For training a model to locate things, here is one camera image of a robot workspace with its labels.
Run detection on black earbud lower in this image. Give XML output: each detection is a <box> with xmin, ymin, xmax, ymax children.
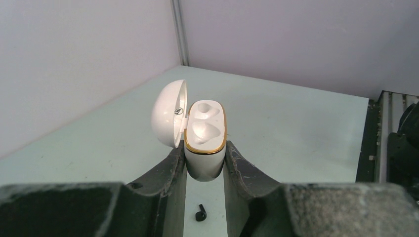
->
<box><xmin>195</xmin><ymin>204</ymin><xmax>207</xmax><ymax>222</ymax></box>

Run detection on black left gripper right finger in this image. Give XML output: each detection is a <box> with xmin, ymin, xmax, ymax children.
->
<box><xmin>223</xmin><ymin>141</ymin><xmax>419</xmax><ymax>237</ymax></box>

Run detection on white earbud charging case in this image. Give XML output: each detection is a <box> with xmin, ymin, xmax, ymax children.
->
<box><xmin>151</xmin><ymin>80</ymin><xmax>227</xmax><ymax>182</ymax></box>

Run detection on left aluminium frame post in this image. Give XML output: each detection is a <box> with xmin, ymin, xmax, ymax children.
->
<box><xmin>170</xmin><ymin>0</ymin><xmax>190</xmax><ymax>66</ymax></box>

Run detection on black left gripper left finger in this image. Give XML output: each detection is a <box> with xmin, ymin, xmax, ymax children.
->
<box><xmin>0</xmin><ymin>144</ymin><xmax>187</xmax><ymax>237</ymax></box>

